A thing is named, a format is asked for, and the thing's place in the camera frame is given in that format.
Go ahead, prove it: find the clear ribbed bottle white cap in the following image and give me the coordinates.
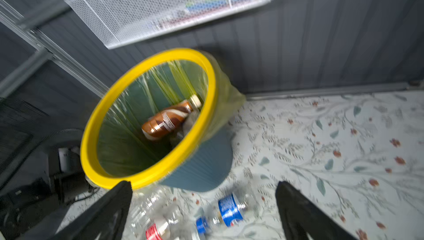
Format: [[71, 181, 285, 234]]
[[126, 186, 170, 240]]

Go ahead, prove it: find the black wire basket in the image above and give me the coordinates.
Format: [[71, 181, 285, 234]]
[[1, 98, 48, 173]]

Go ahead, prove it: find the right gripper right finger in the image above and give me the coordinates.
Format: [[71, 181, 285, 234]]
[[276, 181, 355, 240]]

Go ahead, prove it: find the pink label bottle yellow cap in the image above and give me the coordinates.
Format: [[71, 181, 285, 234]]
[[144, 205, 184, 240]]

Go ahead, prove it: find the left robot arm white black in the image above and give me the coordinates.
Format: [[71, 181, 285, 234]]
[[1, 128, 96, 240]]

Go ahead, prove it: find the blue label bottle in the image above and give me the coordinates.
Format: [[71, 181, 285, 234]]
[[195, 187, 259, 234]]

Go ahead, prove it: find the white wire mesh basket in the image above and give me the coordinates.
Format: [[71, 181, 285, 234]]
[[65, 0, 272, 50]]

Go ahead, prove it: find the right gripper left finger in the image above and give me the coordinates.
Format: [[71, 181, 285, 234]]
[[51, 181, 133, 240]]

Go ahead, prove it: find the teal bin with yellow rim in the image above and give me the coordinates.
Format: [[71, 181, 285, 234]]
[[81, 48, 246, 192]]

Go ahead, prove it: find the brown tea bottle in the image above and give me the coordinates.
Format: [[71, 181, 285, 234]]
[[141, 94, 202, 141]]

